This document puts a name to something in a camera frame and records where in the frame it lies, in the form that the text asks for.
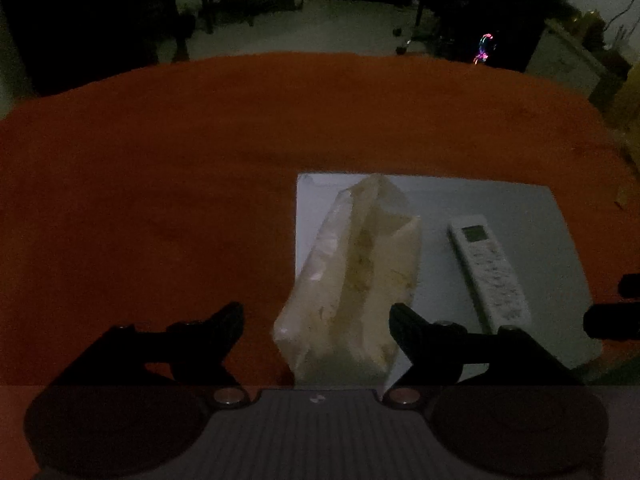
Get amber bottles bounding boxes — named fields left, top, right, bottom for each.
left=572, top=9, right=608, bottom=48

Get clear plastic bag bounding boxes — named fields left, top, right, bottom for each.
left=272, top=173, right=422, bottom=387

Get white remote control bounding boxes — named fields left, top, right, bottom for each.
left=446, top=214, right=534, bottom=335

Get orange blanket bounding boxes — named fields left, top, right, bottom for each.
left=0, top=52, right=640, bottom=387

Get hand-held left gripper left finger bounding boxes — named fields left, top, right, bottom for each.
left=54, top=302, right=249, bottom=407

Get white side table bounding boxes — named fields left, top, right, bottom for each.
left=524, top=20, right=613, bottom=98

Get dark wooden wardrobe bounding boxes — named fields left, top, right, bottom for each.
left=0, top=0, right=176, bottom=96

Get black office chair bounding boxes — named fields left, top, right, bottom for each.
left=392, top=0, right=466, bottom=56

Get yellow wooden bed headboard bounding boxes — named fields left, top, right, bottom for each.
left=592, top=62, right=640, bottom=133

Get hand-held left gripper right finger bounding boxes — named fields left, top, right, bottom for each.
left=384, top=303, right=584, bottom=407

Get white flat board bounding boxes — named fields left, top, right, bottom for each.
left=294, top=172, right=604, bottom=387

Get computer case with coloured lights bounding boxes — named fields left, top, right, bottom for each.
left=452, top=0, right=543, bottom=72

